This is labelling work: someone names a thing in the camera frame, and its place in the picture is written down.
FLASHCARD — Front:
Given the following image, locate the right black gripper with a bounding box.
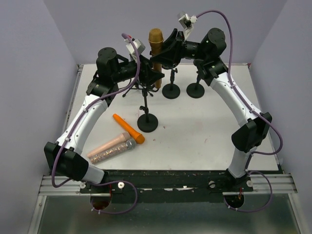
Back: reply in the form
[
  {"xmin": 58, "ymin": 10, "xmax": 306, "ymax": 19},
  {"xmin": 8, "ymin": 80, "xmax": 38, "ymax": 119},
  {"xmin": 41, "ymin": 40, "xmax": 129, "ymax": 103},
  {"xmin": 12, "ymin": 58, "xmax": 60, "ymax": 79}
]
[{"xmin": 150, "ymin": 28, "xmax": 209, "ymax": 67}]

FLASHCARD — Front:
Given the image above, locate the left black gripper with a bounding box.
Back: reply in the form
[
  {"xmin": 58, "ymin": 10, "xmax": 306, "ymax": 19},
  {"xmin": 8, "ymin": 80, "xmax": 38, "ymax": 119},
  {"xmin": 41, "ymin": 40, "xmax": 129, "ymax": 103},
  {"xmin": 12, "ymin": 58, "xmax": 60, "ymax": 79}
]
[{"xmin": 112, "ymin": 53, "xmax": 165, "ymax": 86}]

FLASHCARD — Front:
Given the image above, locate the black tripod shock mount stand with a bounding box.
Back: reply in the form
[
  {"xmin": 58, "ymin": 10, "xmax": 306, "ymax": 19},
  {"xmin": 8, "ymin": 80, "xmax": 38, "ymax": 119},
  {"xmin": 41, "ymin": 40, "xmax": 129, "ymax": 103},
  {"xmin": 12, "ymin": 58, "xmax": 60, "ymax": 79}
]
[{"xmin": 122, "ymin": 82, "xmax": 155, "ymax": 98}]

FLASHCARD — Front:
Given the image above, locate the gold microphone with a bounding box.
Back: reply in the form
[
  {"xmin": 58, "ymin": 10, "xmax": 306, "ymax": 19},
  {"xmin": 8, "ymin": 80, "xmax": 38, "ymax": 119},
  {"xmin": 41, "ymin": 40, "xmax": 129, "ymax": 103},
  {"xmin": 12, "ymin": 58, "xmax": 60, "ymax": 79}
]
[{"xmin": 148, "ymin": 28, "xmax": 164, "ymax": 89}]

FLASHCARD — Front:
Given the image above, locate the black round base shock stand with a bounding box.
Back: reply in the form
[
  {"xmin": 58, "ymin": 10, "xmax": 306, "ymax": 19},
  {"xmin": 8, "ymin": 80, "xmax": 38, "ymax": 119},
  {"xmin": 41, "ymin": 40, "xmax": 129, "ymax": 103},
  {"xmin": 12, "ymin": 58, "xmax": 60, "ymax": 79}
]
[{"xmin": 162, "ymin": 68, "xmax": 180, "ymax": 99}]

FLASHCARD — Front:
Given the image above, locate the orange microphone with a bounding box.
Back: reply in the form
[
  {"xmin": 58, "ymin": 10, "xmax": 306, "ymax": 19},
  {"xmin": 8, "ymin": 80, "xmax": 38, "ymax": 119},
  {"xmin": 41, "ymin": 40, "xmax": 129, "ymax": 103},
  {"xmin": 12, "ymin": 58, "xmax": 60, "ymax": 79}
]
[{"xmin": 113, "ymin": 114, "xmax": 145, "ymax": 144}]

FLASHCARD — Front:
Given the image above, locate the pink microphone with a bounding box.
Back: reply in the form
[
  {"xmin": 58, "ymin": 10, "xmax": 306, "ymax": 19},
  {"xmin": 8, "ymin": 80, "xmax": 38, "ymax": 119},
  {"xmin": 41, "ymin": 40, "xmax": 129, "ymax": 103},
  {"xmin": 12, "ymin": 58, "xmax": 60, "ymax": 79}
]
[{"xmin": 87, "ymin": 132, "xmax": 131, "ymax": 158}]

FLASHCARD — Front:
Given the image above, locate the silver glitter microphone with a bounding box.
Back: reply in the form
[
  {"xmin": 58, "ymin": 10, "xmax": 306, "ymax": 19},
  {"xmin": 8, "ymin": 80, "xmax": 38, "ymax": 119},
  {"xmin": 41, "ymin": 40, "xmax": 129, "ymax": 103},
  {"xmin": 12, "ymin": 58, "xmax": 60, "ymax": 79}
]
[{"xmin": 90, "ymin": 138, "xmax": 137, "ymax": 164}]

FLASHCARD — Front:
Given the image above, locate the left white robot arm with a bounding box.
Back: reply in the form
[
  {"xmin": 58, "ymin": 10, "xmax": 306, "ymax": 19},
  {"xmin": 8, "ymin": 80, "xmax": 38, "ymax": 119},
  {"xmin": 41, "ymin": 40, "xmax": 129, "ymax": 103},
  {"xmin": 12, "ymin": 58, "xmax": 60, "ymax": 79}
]
[{"xmin": 44, "ymin": 47, "xmax": 164, "ymax": 193}]

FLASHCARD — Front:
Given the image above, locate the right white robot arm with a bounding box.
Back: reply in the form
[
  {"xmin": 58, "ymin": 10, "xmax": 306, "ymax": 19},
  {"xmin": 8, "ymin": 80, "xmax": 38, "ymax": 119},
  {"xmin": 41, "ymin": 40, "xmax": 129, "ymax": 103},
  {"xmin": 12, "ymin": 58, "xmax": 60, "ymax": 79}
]
[{"xmin": 151, "ymin": 28, "xmax": 272, "ymax": 191}]

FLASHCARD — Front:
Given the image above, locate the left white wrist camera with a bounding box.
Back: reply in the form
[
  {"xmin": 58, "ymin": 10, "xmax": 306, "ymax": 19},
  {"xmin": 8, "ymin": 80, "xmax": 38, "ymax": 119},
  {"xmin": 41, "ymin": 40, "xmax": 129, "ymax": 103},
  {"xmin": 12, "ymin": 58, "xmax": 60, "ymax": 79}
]
[{"xmin": 124, "ymin": 38, "xmax": 146, "ymax": 59}]

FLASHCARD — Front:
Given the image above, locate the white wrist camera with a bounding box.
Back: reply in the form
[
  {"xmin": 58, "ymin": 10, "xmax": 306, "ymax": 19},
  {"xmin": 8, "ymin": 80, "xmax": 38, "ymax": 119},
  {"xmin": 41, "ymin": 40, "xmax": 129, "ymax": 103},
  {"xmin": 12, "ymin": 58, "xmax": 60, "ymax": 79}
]
[
  {"xmin": 177, "ymin": 11, "xmax": 197, "ymax": 40},
  {"xmin": 124, "ymin": 38, "xmax": 146, "ymax": 59}
]

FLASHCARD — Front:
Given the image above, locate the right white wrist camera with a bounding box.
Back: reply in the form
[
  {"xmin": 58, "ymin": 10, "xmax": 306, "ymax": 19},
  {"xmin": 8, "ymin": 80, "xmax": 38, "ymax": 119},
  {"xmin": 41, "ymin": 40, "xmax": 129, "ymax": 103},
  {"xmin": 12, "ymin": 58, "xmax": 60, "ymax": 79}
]
[{"xmin": 177, "ymin": 11, "xmax": 197, "ymax": 40}]

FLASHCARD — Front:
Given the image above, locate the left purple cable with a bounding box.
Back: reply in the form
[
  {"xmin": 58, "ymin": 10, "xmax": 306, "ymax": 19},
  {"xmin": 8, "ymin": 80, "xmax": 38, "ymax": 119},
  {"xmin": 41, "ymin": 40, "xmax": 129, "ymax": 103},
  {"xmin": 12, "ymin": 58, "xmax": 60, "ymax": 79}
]
[{"xmin": 51, "ymin": 32, "xmax": 142, "ymax": 215}]

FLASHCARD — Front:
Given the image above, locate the purple cable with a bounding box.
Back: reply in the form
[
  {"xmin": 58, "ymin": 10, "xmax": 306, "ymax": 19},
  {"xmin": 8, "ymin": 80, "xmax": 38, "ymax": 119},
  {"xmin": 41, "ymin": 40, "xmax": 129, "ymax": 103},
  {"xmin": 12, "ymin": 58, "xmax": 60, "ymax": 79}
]
[
  {"xmin": 51, "ymin": 32, "xmax": 142, "ymax": 215},
  {"xmin": 196, "ymin": 9, "xmax": 284, "ymax": 213}
]

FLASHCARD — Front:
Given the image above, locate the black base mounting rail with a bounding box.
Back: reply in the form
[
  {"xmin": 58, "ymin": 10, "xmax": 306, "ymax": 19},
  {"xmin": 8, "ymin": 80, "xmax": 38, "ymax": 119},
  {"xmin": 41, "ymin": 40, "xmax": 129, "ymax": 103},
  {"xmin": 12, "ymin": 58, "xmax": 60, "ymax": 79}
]
[{"xmin": 79, "ymin": 170, "xmax": 253, "ymax": 204}]

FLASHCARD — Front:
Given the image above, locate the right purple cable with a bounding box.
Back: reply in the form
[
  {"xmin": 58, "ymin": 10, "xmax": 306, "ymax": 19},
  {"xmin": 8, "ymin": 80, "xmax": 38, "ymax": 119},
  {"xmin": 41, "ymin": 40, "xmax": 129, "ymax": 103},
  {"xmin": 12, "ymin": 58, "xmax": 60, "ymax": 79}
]
[{"xmin": 196, "ymin": 9, "xmax": 284, "ymax": 213}]

